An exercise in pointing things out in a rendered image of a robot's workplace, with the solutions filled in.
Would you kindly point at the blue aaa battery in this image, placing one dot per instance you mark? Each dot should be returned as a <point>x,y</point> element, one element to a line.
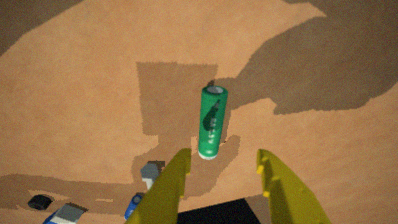
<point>132,205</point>

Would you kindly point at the blue and white eraser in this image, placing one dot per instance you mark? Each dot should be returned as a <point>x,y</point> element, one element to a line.
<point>64,215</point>

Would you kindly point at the grey hex bolt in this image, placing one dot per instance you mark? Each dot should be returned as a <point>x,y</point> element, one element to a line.
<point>149,173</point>

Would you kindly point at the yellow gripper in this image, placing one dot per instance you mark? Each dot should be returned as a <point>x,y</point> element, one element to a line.
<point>290,200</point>

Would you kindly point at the green aa battery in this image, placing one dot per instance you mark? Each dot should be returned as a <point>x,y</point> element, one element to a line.
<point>213,104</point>

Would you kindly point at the black three-compartment bin rack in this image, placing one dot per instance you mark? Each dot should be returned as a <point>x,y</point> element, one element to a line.
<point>231,212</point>

